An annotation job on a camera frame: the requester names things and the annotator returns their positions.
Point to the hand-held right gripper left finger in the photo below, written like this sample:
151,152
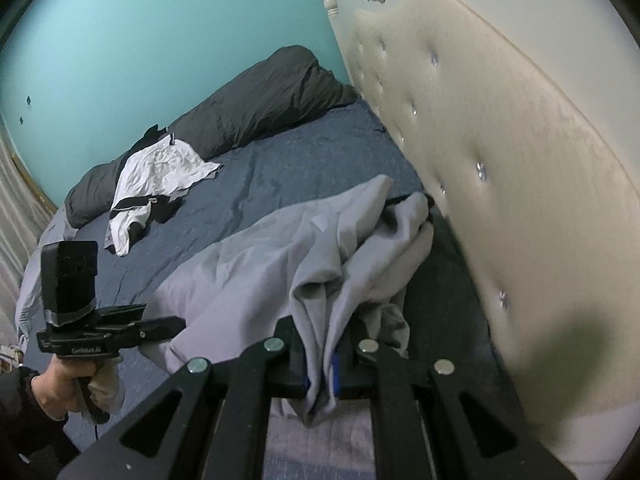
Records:
287,360

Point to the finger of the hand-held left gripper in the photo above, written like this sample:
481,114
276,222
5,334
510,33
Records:
162,329

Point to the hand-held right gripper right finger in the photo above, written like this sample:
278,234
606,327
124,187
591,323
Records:
336,375

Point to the lilac jacket with black trim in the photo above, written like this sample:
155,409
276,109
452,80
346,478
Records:
250,270

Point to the person's left forearm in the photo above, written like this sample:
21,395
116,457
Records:
25,425

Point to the person's left hand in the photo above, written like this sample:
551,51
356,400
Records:
55,385

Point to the white black-trimmed garment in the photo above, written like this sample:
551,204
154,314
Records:
127,230

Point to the beige striped curtain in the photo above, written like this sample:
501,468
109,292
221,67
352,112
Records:
15,220

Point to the black garment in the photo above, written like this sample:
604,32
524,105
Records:
150,132
160,210

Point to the white crumpled shirt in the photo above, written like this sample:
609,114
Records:
165,165

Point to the blue-grey bed sheet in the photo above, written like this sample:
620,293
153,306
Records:
280,160

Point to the dark grey rolled duvet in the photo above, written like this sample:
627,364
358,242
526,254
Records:
240,105

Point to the cream tufted headboard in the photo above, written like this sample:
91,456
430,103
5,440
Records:
500,160

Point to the wooden window frame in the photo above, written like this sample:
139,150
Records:
35,185

